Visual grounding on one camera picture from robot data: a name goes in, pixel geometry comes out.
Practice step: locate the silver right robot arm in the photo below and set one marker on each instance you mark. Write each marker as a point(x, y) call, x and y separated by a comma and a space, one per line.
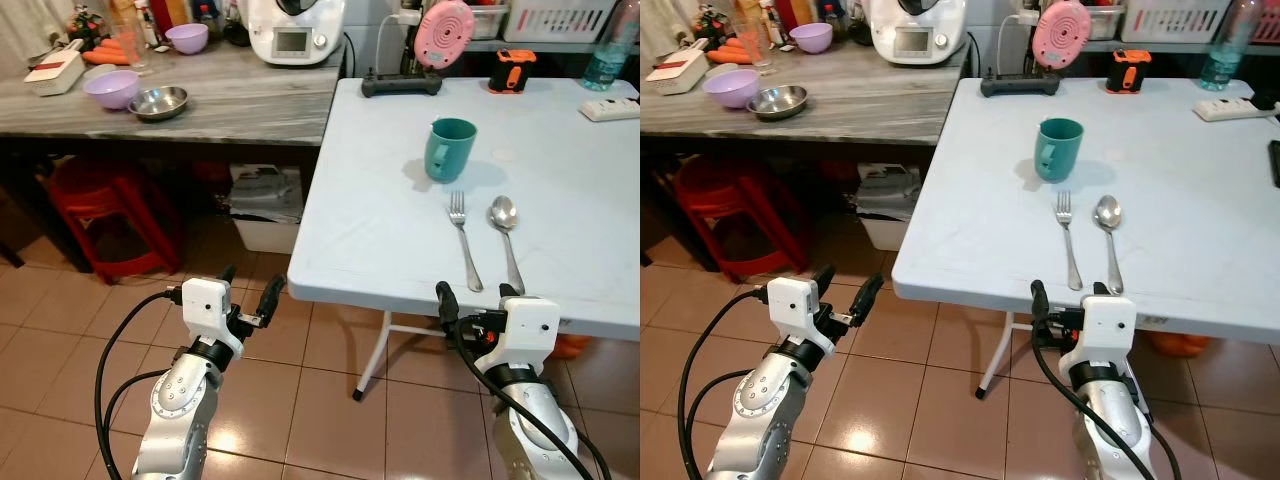
point(1115, 425)
point(535, 425)

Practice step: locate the black flat device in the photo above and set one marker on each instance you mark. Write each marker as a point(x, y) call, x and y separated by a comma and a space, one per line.
point(400, 86)
point(1020, 86)

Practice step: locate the clear blue water bottle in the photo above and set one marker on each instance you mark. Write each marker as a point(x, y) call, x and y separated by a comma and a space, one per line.
point(1225, 55)
point(608, 55)

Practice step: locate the white kitchen appliance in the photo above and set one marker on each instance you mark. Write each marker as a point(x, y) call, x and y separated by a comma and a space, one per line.
point(920, 25)
point(300, 25)

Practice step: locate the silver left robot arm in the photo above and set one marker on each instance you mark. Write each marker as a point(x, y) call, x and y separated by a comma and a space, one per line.
point(172, 405)
point(750, 405)

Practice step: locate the stainless steel bowl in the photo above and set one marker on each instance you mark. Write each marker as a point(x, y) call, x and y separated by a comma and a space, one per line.
point(778, 104)
point(158, 104)

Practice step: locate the teal plastic cup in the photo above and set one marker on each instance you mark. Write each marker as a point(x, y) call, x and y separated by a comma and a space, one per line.
point(450, 152)
point(1058, 152)

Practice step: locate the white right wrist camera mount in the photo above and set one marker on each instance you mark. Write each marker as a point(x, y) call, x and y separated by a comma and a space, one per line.
point(530, 328)
point(1110, 328)

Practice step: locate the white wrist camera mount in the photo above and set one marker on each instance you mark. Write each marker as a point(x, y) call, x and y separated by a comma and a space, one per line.
point(207, 303)
point(1110, 328)
point(793, 302)
point(530, 328)

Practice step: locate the orange carrots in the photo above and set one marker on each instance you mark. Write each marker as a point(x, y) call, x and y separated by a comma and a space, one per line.
point(728, 55)
point(108, 55)

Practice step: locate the orange object under table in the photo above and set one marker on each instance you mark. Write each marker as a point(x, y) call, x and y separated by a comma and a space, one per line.
point(1178, 345)
point(570, 346)

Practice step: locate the black flat object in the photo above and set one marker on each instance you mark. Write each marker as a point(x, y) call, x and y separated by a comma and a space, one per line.
point(1274, 165)

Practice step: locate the grey marble counter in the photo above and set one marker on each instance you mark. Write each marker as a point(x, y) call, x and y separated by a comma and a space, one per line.
point(240, 100)
point(870, 100)

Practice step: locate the clear storage container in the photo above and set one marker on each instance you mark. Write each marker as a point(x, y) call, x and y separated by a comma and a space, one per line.
point(1105, 20)
point(487, 20)

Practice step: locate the white box grater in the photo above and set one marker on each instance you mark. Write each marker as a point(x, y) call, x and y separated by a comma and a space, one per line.
point(676, 72)
point(55, 72)

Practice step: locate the white bin with bag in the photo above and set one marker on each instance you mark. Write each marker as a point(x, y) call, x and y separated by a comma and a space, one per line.
point(885, 210)
point(265, 210)

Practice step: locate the large purple plastic bowl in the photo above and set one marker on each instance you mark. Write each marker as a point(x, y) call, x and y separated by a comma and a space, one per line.
point(730, 90)
point(110, 90)

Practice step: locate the white folding table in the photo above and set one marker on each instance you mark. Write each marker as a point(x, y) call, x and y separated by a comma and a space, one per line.
point(380, 220)
point(980, 230)

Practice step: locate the small purple plastic bowl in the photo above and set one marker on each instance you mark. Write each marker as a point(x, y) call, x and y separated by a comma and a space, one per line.
point(186, 40)
point(811, 40)

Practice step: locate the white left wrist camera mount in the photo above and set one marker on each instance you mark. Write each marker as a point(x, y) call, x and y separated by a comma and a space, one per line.
point(793, 302)
point(207, 303)

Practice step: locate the red plastic stool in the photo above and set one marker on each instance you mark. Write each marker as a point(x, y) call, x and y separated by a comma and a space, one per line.
point(115, 195)
point(740, 195)

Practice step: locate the silver metal spoon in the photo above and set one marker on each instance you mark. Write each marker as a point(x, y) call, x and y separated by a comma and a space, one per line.
point(503, 213)
point(1107, 213)

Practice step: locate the orange and black device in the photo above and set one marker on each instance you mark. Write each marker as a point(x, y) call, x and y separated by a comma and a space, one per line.
point(512, 72)
point(1130, 72)

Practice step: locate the clear drinking glass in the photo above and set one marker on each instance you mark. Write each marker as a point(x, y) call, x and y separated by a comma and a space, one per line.
point(755, 40)
point(132, 40)

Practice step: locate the white plastic basket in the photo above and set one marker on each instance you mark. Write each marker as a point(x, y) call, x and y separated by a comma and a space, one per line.
point(560, 18)
point(1178, 18)

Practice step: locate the pink round gadget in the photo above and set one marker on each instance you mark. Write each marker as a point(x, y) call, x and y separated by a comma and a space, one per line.
point(445, 32)
point(1062, 32)

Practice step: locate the silver metal fork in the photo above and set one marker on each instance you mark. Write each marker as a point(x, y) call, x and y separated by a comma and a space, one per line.
point(464, 245)
point(1069, 245)

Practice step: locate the white power strip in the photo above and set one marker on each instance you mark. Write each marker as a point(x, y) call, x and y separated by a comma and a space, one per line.
point(610, 109)
point(1225, 109)

